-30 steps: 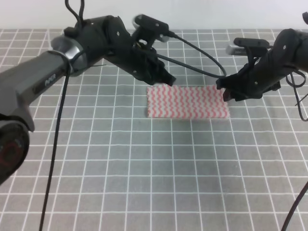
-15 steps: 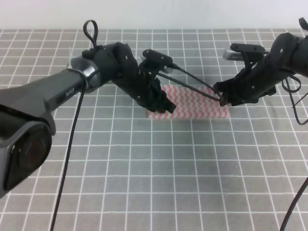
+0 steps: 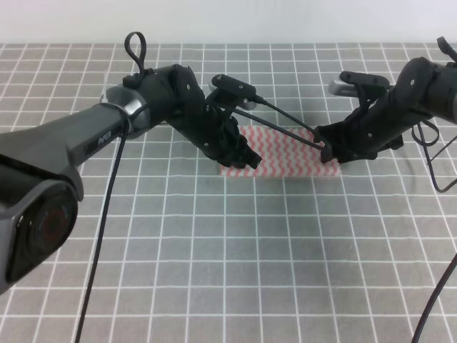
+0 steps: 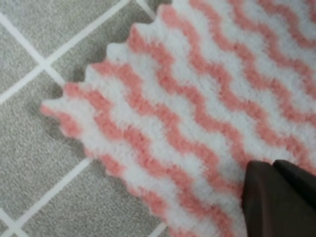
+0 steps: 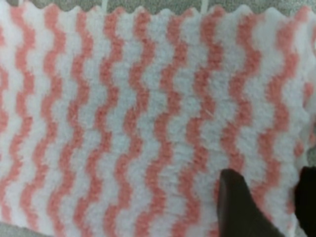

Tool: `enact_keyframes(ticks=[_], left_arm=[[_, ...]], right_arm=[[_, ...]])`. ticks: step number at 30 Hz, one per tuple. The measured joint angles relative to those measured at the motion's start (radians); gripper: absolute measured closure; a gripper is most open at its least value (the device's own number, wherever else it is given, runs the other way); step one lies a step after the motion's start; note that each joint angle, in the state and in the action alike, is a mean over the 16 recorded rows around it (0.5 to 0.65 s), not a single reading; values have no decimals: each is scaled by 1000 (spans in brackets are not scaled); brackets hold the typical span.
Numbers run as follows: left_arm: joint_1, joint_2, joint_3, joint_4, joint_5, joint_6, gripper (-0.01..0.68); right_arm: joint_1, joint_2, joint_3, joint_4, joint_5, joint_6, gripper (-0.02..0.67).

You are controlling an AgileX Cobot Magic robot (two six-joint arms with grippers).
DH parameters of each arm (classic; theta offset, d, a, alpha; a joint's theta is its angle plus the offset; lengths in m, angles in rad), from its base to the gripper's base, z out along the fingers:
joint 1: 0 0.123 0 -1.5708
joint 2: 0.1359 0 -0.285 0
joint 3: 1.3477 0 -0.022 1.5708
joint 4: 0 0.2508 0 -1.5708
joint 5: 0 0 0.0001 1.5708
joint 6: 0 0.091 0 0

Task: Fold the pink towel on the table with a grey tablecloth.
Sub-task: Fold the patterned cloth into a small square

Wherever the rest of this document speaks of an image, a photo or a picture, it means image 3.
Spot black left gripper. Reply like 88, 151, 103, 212
167, 97, 262, 169

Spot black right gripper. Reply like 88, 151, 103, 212
313, 86, 431, 163

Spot pink white zigzag towel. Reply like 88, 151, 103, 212
220, 126, 341, 177

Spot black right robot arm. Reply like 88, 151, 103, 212
314, 57, 456, 164

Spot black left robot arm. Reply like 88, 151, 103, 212
1, 64, 261, 292

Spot grey grid tablecloth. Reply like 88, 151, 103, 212
1, 43, 456, 342

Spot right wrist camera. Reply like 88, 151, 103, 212
328, 71, 392, 99

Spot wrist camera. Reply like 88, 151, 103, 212
206, 74, 256, 111
328, 71, 392, 99

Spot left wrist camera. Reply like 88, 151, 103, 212
206, 74, 256, 111

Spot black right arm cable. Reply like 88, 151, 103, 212
410, 35, 457, 343

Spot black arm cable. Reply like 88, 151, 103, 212
410, 35, 457, 343
73, 31, 148, 343

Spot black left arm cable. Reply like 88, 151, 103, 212
73, 31, 148, 343

